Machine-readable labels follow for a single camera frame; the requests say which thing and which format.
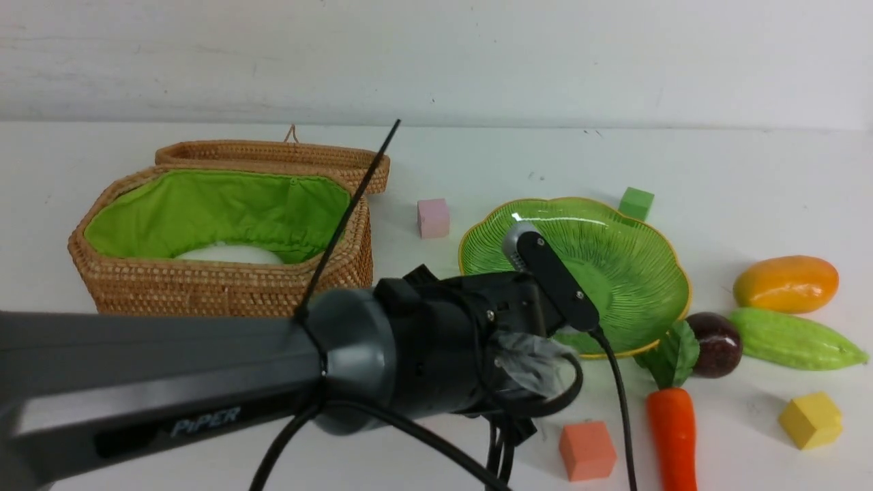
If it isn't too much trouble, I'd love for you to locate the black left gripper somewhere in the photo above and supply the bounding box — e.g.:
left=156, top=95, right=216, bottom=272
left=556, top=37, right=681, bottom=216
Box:
left=375, top=267, right=584, bottom=419

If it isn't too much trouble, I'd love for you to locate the orange toy carrot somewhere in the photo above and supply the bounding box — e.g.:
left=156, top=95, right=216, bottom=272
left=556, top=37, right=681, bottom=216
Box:
left=635, top=320, right=700, bottom=490

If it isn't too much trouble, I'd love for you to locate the white toy radish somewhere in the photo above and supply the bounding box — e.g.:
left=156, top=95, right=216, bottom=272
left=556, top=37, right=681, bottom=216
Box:
left=175, top=243, right=284, bottom=265

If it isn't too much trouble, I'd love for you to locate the green toy bitter gourd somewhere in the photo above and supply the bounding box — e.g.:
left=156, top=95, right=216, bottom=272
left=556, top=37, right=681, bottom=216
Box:
left=728, top=308, right=870, bottom=371

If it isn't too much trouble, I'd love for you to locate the orange yellow toy mango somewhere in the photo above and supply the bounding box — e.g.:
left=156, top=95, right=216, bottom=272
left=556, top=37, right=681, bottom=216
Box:
left=733, top=255, right=841, bottom=314

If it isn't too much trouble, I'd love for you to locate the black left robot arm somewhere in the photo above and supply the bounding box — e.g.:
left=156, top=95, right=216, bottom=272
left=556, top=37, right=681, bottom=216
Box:
left=2, top=271, right=583, bottom=490

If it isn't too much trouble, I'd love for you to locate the pink foam cube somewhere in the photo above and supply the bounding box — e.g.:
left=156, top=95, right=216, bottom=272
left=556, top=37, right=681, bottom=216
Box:
left=417, top=198, right=450, bottom=239

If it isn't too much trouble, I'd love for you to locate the salmon orange foam cube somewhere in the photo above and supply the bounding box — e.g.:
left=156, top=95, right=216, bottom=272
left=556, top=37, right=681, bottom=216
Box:
left=559, top=420, right=617, bottom=482

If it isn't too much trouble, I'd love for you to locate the green glass leaf plate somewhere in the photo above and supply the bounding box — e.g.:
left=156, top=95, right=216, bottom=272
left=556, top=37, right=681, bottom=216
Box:
left=458, top=198, right=692, bottom=358

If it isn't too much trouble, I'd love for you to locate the green foam cube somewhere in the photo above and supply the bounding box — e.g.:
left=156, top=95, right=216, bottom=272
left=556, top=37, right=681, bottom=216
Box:
left=619, top=187, right=655, bottom=222

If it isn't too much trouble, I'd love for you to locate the woven rattan basket lid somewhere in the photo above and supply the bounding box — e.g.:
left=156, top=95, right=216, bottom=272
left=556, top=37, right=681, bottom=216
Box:
left=155, top=139, right=375, bottom=184

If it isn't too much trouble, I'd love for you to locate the yellow foam cube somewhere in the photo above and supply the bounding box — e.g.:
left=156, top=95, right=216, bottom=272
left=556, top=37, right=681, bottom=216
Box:
left=778, top=391, right=843, bottom=450

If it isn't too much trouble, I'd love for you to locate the woven rattan basket green lining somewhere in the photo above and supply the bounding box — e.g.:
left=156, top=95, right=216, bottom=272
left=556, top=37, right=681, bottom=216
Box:
left=68, top=164, right=374, bottom=318

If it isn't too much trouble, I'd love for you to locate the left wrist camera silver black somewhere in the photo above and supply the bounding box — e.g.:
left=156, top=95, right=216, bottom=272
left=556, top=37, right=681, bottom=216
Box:
left=502, top=222, right=602, bottom=338

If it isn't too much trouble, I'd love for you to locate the black camera cable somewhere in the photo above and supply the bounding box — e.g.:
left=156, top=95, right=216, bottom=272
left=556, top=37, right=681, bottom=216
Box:
left=249, top=327, right=638, bottom=491

